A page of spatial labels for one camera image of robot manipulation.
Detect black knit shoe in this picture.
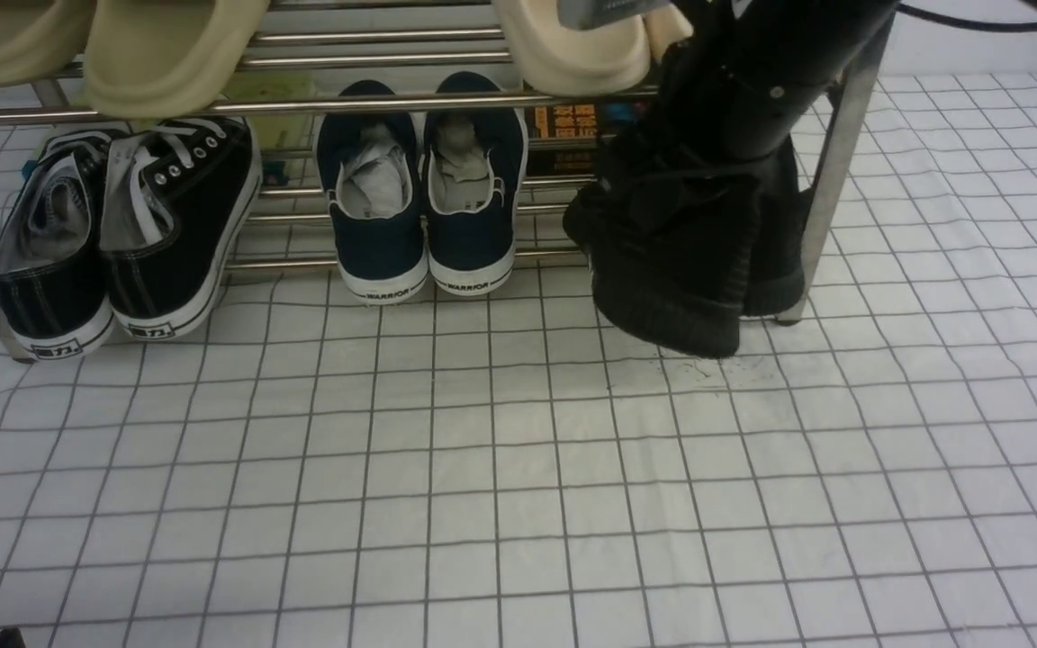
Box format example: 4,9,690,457
563,145,762,358
744,137,815,319

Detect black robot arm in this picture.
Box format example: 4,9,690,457
594,1,1019,182

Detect silver metal shoe rack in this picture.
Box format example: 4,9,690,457
0,1,896,364

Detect green box behind rack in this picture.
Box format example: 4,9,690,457
223,71,316,187

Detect navy Warrior sneaker right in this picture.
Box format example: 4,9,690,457
420,107,529,298

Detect navy warrior sneaker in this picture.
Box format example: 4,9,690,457
420,107,529,298
311,111,429,306

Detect dark box yellow text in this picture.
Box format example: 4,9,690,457
524,102,646,177

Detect navy Warrior sneaker left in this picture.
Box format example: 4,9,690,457
311,111,429,306

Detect cream beige slipper left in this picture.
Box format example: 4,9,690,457
492,1,651,97

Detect cream beige slipper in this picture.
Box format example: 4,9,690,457
642,4,694,63
492,1,651,97

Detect cream beige slipper right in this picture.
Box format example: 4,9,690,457
642,4,694,63

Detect black canvas sneaker white laces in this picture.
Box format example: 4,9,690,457
99,116,263,343

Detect olive green slipper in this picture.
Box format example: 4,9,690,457
0,1,97,87
82,1,270,120

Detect black canvas sneaker outer left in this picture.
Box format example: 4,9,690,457
0,122,131,361

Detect olive green slipper far left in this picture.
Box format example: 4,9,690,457
0,1,97,87

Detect black cable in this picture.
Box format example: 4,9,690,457
897,3,1037,34

